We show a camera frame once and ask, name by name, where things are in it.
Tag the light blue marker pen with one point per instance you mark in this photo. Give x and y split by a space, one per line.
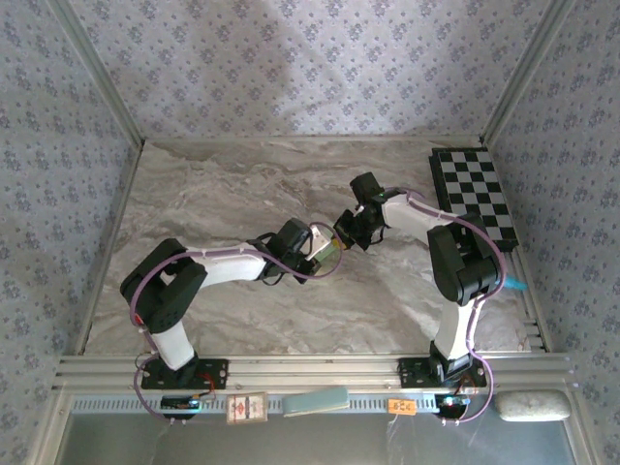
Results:
516 283

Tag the short ribbed aluminium side rail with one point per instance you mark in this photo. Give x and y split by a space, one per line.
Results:
533 315

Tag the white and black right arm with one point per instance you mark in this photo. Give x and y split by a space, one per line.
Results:
455 334

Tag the orange tag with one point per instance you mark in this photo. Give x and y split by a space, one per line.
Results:
402 407

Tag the thin aluminium side rail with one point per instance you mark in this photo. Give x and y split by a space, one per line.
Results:
127 194

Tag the black and grey chessboard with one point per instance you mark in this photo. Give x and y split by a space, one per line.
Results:
474 194

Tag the grey stone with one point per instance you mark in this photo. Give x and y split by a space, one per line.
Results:
533 406

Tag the aluminium corner post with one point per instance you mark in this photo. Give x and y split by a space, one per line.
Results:
98 72
527 72

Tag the light green paper sheet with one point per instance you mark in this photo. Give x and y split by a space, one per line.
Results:
332 253

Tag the long aluminium frame rail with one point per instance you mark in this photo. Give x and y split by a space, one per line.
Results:
315 373

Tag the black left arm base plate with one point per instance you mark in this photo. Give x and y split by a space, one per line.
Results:
213 375

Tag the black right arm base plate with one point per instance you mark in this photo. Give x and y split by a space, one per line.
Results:
412 373

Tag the teal grey block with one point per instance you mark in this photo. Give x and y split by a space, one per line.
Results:
315 402

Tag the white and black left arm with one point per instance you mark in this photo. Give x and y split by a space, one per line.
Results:
172 346

